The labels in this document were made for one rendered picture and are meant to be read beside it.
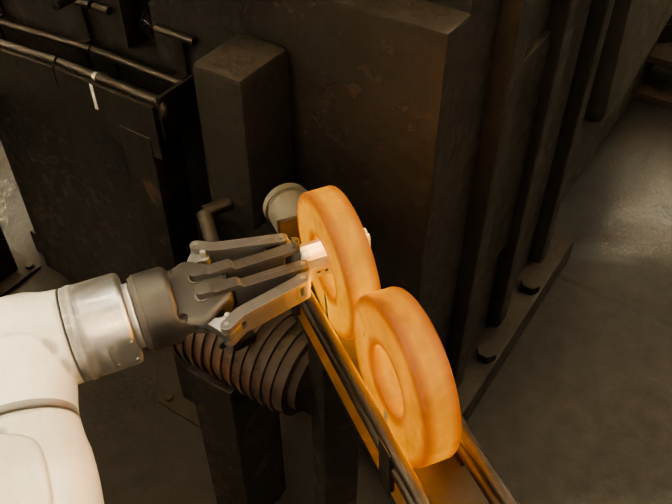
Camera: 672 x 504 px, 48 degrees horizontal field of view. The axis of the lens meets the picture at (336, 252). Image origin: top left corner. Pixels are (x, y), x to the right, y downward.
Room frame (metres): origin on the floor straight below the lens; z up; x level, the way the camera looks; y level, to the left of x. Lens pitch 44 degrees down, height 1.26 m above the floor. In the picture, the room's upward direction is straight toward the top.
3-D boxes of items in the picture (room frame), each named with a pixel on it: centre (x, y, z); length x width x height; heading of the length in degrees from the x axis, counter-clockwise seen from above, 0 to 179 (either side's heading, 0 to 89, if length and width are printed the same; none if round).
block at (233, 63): (0.83, 0.11, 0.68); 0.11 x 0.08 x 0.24; 147
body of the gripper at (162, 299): (0.49, 0.15, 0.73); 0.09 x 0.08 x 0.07; 112
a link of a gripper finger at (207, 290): (0.50, 0.08, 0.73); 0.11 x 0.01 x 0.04; 110
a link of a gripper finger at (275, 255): (0.53, 0.09, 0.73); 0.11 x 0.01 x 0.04; 113
